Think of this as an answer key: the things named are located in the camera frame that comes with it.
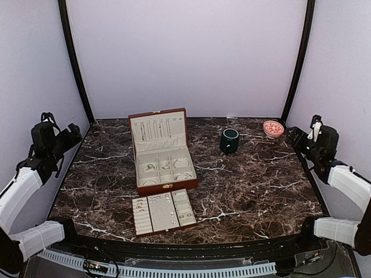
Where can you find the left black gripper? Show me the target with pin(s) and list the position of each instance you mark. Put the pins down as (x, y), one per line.
(76, 133)

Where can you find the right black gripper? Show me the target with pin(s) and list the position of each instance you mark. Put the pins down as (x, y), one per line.
(296, 132)

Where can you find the red wooden jewelry box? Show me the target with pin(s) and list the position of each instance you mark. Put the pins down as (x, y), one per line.
(161, 137)

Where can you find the red jewelry tray insert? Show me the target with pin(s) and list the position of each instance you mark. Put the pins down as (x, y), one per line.
(162, 213)

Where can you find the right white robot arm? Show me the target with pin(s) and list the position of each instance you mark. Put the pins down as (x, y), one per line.
(346, 193)

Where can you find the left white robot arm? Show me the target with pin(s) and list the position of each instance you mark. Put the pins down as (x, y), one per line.
(45, 157)

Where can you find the red white patterned bowl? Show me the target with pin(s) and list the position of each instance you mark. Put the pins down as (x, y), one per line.
(273, 129)

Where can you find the dark green mug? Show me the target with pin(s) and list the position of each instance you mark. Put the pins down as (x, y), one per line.
(229, 141)

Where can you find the silver bangle with charm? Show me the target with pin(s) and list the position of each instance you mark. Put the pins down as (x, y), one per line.
(181, 162)

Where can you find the pile of silver bangles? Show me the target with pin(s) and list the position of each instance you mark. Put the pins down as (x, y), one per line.
(182, 176)

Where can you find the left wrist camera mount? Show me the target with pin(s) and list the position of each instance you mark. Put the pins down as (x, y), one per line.
(44, 134)

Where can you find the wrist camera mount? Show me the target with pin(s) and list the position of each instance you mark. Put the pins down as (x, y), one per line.
(325, 138)
(44, 134)

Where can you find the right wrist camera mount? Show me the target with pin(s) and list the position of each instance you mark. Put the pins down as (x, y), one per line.
(325, 138)

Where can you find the grey slotted cable duct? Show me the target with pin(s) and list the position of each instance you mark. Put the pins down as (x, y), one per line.
(152, 268)

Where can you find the right black frame post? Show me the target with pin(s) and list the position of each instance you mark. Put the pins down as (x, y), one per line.
(305, 37)

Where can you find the black frame post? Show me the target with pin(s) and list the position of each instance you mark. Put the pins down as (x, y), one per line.
(305, 37)
(67, 32)

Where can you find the left black frame post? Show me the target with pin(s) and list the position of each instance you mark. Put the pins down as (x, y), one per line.
(67, 32)

